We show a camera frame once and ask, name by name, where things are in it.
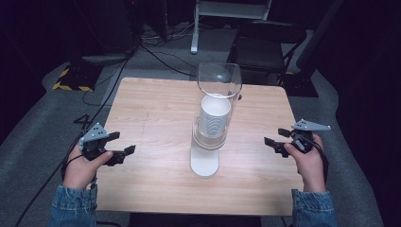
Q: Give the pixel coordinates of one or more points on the dark stand base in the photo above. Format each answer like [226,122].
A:
[301,85]

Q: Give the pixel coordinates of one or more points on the stack of white paper cups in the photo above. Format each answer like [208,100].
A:
[215,118]

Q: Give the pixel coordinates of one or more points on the dark box on round base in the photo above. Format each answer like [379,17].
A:
[108,38]

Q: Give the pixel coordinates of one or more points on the yellow black striped floor plate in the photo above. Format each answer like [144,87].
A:
[74,80]

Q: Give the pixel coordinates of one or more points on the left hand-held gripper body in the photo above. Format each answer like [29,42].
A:
[92,135]

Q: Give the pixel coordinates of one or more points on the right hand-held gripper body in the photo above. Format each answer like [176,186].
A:
[305,135]

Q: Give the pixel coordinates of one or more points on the black folding chair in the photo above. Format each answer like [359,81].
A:
[258,47]

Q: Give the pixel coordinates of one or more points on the white desk frame leg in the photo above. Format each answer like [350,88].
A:
[196,28]

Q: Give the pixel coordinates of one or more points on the clear cup dispenser white base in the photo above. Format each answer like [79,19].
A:
[205,159]

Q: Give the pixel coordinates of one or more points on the person's right hand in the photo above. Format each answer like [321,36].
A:
[308,168]

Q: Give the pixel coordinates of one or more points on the person's left hand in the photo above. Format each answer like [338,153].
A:
[81,168]

